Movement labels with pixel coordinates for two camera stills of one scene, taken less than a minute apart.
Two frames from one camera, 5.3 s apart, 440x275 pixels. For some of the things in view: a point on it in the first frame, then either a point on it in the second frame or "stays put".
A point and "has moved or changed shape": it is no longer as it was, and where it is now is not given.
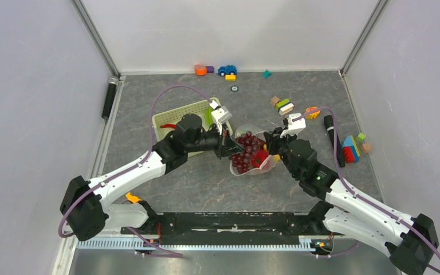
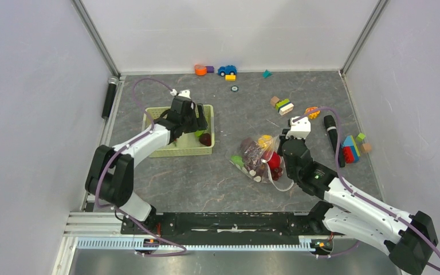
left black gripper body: x=213 y=141 → x=192 y=124
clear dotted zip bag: x=256 y=158 has moved or changed shape
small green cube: x=360 y=137 stays put
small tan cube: x=365 y=147 stays put
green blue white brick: x=284 y=106 stays put
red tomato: x=259 y=158 → x=274 y=161
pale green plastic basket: x=163 y=122 has moved or changed shape
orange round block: x=200 y=70 stays put
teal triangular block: x=266 y=74 stays put
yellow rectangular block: x=230 y=77 stays put
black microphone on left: x=113 y=81 stays put
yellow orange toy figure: x=313 y=115 stays put
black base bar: x=226 y=227 stays put
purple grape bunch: x=242 y=161 → x=252 y=156
